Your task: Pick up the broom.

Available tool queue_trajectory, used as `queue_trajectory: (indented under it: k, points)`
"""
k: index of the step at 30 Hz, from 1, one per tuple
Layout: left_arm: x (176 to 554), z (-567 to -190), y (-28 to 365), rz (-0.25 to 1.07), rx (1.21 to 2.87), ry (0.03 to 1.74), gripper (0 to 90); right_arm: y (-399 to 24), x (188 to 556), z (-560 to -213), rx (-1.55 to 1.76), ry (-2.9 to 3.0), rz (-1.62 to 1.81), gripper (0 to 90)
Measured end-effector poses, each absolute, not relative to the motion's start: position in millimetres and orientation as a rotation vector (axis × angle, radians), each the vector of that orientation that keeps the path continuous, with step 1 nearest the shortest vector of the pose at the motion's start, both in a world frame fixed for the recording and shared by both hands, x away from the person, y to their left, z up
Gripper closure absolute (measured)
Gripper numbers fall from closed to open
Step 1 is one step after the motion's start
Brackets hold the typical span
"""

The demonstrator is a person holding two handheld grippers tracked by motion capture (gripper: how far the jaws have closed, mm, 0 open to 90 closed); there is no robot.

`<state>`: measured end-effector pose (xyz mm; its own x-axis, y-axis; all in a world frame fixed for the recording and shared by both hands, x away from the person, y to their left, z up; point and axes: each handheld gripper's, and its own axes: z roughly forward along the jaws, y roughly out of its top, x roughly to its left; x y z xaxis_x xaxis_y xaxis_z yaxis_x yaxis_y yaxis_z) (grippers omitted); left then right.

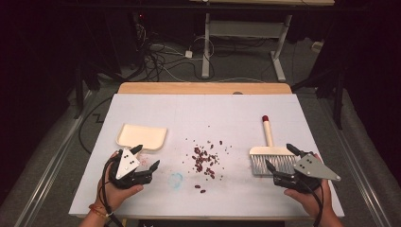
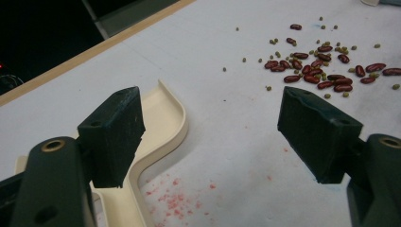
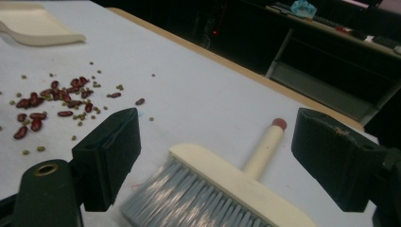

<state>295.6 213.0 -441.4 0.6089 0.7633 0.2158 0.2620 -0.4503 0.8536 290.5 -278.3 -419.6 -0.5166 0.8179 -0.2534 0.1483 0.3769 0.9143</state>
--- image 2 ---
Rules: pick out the wooden table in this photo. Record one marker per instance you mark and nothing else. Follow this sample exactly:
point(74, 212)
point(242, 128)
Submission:
point(63, 66)

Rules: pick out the grey metal floor rail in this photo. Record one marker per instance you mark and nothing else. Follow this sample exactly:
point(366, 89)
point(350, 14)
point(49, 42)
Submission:
point(126, 19)

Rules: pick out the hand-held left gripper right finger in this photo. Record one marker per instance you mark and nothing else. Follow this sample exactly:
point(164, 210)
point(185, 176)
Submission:
point(318, 135)

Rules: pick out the red kidney beans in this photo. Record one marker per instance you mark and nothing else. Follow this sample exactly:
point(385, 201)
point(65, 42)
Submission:
point(318, 74)

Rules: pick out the cream plastic dustpan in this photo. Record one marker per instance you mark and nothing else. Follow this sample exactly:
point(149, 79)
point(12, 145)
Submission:
point(164, 119)

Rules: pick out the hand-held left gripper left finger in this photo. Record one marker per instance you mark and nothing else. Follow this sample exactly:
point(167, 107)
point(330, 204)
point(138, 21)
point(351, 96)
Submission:
point(113, 142)

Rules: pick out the green mung beans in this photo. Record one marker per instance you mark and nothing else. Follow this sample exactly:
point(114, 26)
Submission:
point(324, 44)

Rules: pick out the white board table cover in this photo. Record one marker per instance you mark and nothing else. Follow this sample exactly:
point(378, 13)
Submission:
point(236, 142)

